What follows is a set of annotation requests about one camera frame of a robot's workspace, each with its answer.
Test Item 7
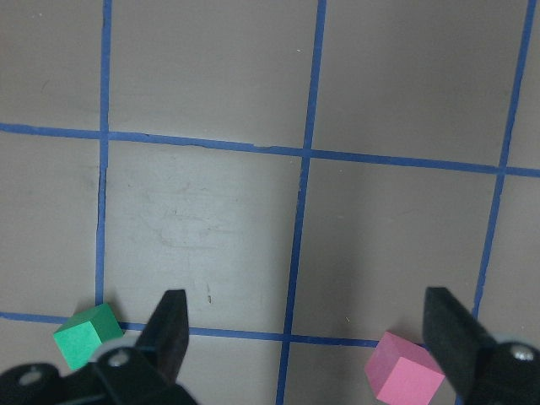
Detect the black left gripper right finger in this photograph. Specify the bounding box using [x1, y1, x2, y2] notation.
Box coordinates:
[422, 287, 497, 397]

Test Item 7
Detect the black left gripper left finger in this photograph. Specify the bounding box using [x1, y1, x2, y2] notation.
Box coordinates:
[135, 289, 189, 384]

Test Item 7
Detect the pink cube near centre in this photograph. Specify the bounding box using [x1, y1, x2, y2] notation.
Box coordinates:
[364, 331, 445, 405]

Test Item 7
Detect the green cube near base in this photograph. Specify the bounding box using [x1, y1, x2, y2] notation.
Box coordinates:
[53, 303, 123, 370]

